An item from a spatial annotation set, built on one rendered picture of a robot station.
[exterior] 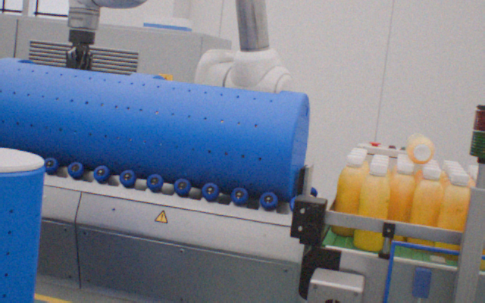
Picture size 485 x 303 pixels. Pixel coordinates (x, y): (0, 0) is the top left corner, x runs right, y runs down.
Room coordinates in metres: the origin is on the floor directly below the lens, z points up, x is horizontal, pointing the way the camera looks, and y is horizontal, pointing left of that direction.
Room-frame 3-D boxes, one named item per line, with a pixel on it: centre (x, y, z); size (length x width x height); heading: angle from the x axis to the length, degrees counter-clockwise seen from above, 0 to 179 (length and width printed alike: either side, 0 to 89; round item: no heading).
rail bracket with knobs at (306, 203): (1.51, -0.19, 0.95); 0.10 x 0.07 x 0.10; 167
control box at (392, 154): (1.95, -0.46, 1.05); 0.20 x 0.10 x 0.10; 77
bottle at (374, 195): (1.52, -0.33, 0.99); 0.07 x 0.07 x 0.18
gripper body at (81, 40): (1.93, 0.47, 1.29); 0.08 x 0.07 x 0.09; 167
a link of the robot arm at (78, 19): (1.93, 0.47, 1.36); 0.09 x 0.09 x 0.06
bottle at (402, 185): (1.61, -0.42, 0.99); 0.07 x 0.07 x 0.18
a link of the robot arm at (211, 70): (2.41, 0.08, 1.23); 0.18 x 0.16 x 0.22; 49
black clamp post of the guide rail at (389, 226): (1.45, -0.36, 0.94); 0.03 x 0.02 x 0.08; 77
